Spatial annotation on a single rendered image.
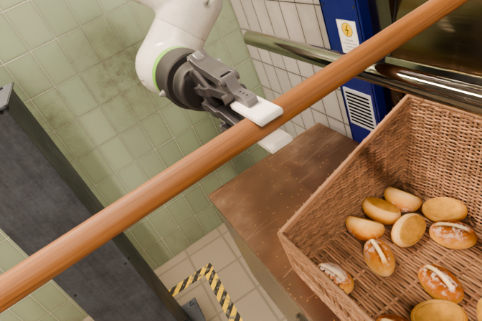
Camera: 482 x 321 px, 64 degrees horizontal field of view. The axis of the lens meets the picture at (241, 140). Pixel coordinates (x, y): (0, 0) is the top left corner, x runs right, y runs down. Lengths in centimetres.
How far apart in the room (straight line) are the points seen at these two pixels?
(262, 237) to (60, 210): 57
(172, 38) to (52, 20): 95
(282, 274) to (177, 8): 71
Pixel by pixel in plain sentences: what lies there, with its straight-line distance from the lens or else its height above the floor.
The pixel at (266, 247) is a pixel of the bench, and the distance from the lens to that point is 114.
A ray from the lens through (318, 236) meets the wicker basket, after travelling 105.
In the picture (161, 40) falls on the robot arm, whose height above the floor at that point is 125.
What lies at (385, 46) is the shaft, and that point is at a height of 120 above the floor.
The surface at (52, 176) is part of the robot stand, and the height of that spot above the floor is 98.
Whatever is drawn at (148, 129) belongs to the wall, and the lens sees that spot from 176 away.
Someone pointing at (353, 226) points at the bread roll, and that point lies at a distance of 103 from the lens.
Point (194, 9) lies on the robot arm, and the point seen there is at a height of 127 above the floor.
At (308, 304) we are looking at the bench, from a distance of 101.
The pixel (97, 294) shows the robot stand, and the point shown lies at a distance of 139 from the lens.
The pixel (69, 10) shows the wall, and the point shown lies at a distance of 161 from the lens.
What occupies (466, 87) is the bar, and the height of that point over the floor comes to 117.
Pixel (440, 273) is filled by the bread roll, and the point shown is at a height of 65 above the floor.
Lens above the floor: 142
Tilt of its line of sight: 32 degrees down
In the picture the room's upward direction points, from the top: 24 degrees counter-clockwise
